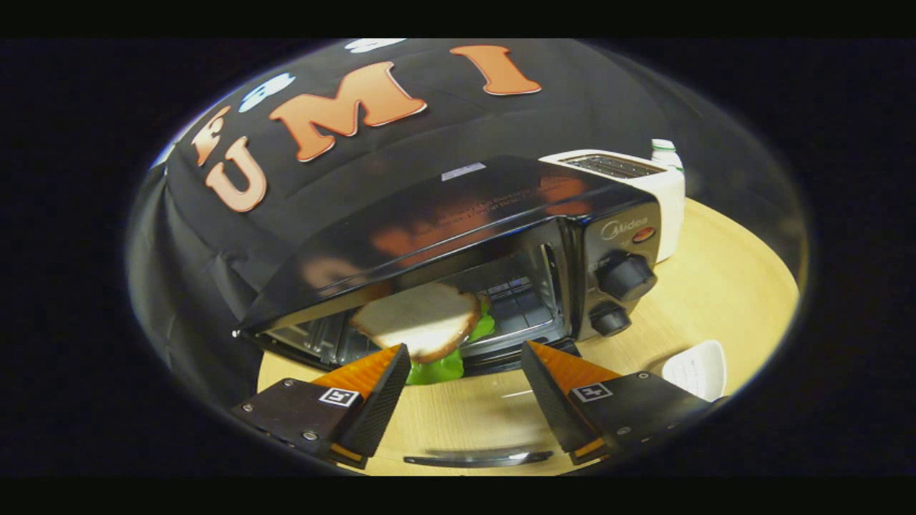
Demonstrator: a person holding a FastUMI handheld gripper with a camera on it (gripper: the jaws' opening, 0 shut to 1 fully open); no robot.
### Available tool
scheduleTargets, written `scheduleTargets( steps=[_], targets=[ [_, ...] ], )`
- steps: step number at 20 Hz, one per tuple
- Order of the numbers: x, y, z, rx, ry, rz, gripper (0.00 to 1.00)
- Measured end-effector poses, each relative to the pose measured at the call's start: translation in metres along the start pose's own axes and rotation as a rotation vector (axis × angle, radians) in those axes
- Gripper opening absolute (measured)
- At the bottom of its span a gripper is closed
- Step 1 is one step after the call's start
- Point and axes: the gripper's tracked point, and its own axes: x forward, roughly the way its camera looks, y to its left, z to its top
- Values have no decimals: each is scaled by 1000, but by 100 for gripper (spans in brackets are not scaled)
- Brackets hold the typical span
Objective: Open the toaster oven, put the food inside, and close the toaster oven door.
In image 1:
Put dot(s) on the white pop-up toaster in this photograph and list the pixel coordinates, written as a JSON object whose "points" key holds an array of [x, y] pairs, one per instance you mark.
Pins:
{"points": [[669, 197]]}

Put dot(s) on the toast and lettuce sandwich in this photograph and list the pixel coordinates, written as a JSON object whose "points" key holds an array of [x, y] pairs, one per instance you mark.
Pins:
{"points": [[422, 318]]}

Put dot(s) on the small white drink bottle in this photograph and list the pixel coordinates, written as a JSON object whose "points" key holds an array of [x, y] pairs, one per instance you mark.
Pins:
{"points": [[665, 151]]}

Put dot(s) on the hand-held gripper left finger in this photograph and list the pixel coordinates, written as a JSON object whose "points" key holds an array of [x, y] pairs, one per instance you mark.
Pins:
{"points": [[383, 400]]}

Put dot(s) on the black toaster oven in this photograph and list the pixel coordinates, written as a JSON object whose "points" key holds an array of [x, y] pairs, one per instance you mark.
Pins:
{"points": [[458, 207]]}

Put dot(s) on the black backdrop cloth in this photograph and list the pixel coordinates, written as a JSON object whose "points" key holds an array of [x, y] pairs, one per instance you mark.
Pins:
{"points": [[501, 121]]}

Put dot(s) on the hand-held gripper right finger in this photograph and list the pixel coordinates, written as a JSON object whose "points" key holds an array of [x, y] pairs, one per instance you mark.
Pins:
{"points": [[547, 397]]}

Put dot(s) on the small white plate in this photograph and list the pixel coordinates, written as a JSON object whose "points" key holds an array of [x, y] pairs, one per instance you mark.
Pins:
{"points": [[698, 372]]}

